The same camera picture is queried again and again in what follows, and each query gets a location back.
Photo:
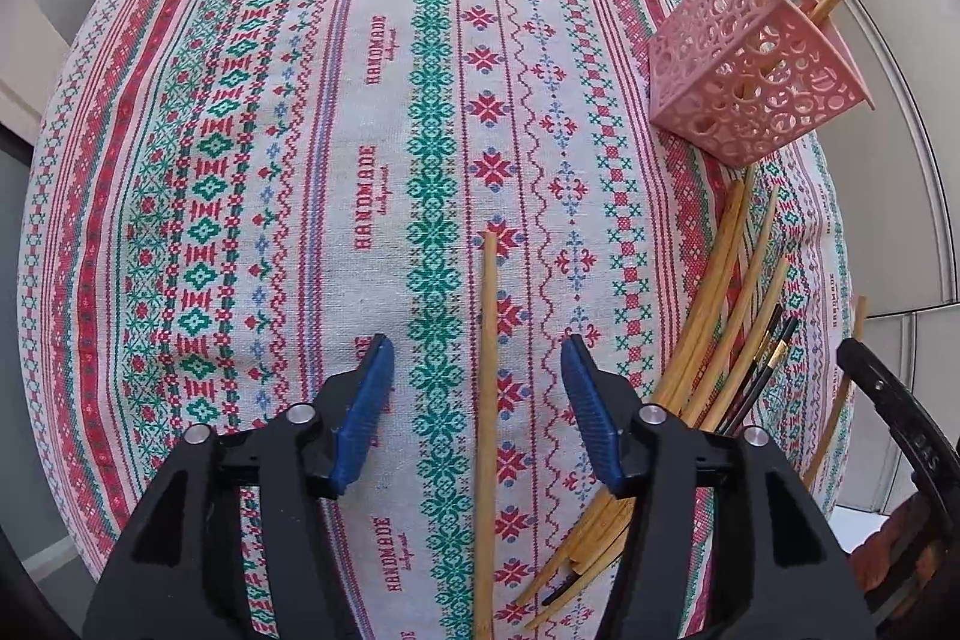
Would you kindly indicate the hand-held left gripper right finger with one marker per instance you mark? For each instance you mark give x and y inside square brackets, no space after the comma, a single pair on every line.
[592,419]

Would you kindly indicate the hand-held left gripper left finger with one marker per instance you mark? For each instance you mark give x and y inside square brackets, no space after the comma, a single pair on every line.
[366,411]

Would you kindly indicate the bunch of wooden chopsticks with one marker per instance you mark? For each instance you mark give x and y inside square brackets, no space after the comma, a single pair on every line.
[589,539]

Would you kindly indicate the black chopstick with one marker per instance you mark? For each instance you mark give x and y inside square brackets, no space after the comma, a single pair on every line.
[754,389]
[769,364]

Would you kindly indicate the pink perforated utensil holder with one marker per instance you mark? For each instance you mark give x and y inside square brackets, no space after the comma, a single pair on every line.
[720,85]

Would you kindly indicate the red green patterned tablecloth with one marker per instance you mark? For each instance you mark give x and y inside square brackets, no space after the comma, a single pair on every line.
[300,160]

